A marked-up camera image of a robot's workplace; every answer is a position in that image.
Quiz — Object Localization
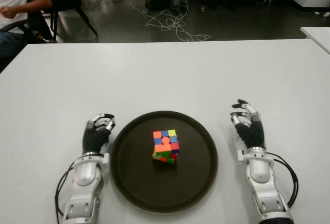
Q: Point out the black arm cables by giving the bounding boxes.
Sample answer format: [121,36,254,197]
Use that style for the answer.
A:
[54,163,75,219]
[267,151,299,209]

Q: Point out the dark brown round plate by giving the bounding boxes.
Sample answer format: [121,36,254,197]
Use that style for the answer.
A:
[110,110,219,213]

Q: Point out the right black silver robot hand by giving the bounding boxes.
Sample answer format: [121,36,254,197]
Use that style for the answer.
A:
[230,99,266,149]

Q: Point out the multicoloured Rubik's cube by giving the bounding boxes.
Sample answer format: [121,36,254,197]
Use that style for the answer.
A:
[152,129,180,165]

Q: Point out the white side table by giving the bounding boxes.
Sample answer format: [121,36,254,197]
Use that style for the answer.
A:
[300,26,330,55]

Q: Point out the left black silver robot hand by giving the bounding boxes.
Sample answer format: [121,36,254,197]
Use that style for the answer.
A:
[82,113,116,154]

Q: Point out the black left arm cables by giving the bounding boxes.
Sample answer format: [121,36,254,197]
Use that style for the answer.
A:
[54,163,75,219]

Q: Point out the black office chair with armrest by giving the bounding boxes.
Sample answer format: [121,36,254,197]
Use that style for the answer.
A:
[0,15,56,44]

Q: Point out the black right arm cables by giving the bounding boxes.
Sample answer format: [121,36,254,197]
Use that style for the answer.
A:
[267,151,299,209]

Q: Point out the tangled white floor cable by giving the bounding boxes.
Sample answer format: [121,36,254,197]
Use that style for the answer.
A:
[131,2,212,42]

